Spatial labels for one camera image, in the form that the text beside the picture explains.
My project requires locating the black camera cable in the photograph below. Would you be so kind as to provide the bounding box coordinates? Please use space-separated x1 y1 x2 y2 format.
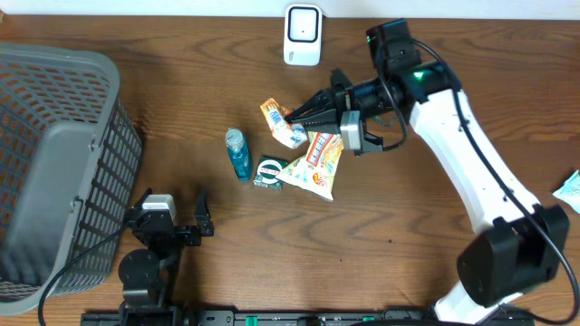
36 224 131 326
374 36 580 326

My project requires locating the white barcode scanner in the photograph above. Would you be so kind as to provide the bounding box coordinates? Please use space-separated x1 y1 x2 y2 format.
283 4 324 66

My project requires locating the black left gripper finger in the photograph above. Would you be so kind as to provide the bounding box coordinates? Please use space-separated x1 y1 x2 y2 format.
194 189 215 236
135 187 152 208

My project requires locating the black right camera cable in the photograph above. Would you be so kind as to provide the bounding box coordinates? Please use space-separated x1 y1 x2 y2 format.
374 36 580 326

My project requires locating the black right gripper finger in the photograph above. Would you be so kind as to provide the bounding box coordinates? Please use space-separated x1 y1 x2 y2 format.
285 89 337 123
296 110 340 134

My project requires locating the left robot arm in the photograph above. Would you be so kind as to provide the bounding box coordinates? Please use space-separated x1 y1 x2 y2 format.
118 189 215 325

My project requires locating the grey plastic shopping basket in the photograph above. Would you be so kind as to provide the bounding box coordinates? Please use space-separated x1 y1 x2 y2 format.
1 43 142 316

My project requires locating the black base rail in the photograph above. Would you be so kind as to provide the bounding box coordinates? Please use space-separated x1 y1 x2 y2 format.
80 309 536 326

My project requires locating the small dark green box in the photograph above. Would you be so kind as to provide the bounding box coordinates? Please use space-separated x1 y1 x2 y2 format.
253 157 287 190

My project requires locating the light teal wipes packet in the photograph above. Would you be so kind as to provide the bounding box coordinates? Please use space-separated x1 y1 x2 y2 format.
553 170 580 214

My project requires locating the teal liquid bottle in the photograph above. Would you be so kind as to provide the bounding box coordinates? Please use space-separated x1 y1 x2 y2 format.
225 128 253 181

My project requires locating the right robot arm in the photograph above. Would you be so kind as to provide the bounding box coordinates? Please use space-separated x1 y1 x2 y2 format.
287 19 579 325

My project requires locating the yellow snack bag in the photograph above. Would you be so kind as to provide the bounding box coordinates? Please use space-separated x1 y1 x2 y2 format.
276 131 343 202

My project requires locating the black left camera cable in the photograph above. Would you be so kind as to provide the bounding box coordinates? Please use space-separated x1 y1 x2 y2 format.
36 224 131 326

